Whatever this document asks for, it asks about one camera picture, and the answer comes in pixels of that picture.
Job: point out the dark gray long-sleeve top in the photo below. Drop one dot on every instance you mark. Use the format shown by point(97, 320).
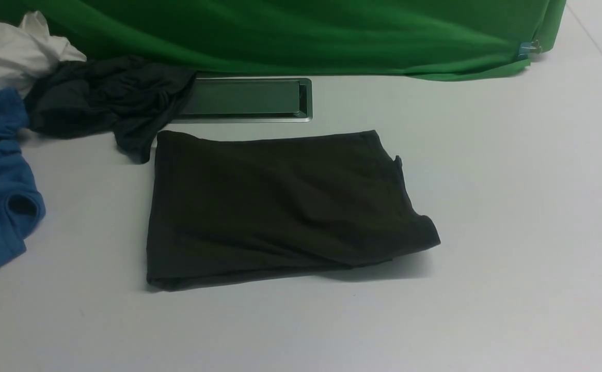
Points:
point(230, 212)

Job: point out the blue binder clip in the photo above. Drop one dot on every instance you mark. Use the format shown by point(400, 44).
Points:
point(527, 49)

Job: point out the green backdrop cloth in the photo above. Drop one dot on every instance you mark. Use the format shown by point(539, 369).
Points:
point(442, 41)

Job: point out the dark teal crumpled garment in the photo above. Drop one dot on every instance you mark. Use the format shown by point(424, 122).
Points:
point(130, 96)

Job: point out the blue crumpled garment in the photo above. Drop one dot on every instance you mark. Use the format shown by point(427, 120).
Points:
point(21, 205)

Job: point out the white crumpled garment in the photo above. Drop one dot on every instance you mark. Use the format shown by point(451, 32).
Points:
point(29, 52)

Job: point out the metal table cable hatch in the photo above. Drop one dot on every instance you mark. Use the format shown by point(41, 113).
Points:
point(249, 100)

